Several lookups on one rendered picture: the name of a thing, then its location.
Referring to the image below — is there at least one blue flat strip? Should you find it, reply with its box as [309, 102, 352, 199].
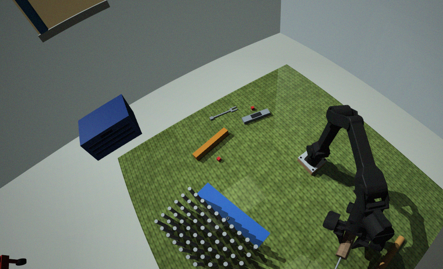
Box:
[197, 183, 270, 248]

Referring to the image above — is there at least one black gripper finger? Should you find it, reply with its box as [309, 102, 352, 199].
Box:
[352, 237, 369, 249]
[333, 230, 345, 243]

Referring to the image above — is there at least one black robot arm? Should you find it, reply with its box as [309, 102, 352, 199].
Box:
[305, 105, 394, 244]

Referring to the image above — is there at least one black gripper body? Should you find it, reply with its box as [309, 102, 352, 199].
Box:
[322, 211, 385, 252]

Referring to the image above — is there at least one orange rectangular bar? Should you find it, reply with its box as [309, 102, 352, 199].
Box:
[193, 128, 229, 160]

